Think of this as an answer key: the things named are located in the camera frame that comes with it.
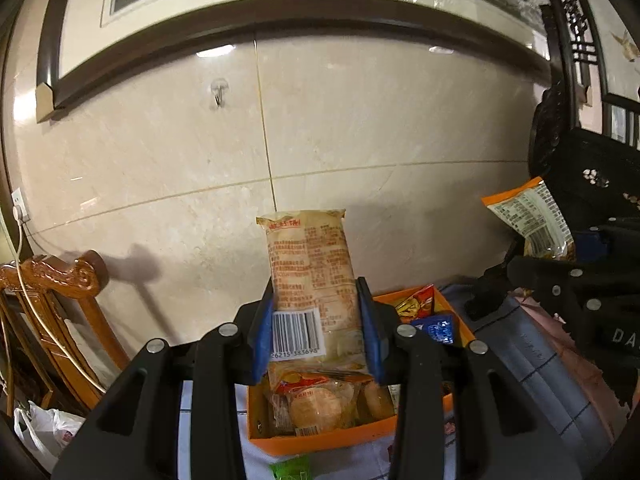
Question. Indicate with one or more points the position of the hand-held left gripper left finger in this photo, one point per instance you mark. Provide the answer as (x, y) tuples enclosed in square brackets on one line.
[(262, 342)]

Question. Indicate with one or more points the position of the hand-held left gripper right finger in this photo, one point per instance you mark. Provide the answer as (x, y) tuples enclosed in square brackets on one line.
[(372, 342)]

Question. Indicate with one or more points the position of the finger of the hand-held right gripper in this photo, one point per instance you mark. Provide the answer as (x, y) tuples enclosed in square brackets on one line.
[(592, 245), (550, 275)]

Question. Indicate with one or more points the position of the red snack packet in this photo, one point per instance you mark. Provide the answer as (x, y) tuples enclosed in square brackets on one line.
[(415, 302)]

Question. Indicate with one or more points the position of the orange edged snack packet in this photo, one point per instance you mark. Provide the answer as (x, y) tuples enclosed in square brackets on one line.
[(530, 220)]

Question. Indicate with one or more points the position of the tan rice cracker packet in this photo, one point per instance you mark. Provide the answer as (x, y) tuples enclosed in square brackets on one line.
[(312, 270)]

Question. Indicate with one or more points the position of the orange cardboard box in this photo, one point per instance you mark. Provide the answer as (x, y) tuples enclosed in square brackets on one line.
[(320, 442)]

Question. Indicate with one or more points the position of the clear wrapped cake packet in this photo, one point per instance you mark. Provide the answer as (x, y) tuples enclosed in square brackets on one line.
[(276, 407)]

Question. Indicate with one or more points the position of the dark blue snack packet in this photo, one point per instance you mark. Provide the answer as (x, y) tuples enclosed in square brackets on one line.
[(437, 329)]

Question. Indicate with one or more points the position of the round golden pastry packet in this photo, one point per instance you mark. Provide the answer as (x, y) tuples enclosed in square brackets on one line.
[(315, 405)]

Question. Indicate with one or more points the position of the blue checked tablecloth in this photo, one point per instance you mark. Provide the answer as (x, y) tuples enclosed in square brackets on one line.
[(530, 365)]

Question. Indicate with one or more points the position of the green snack packet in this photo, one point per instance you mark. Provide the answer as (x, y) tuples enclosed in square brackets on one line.
[(290, 470)]

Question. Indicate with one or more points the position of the flower embroidery screen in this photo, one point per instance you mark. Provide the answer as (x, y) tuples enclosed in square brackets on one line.
[(625, 50)]

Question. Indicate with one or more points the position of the carved wooden chair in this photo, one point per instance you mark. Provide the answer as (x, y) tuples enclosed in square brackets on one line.
[(50, 275)]

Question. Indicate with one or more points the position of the white plastic bag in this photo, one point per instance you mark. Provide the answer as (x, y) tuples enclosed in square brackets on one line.
[(45, 430)]

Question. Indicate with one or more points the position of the clear wall hook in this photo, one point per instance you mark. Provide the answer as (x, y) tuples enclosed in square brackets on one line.
[(219, 92)]

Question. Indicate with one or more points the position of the white wall socket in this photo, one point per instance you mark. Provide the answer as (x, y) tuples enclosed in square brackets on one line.
[(21, 205)]

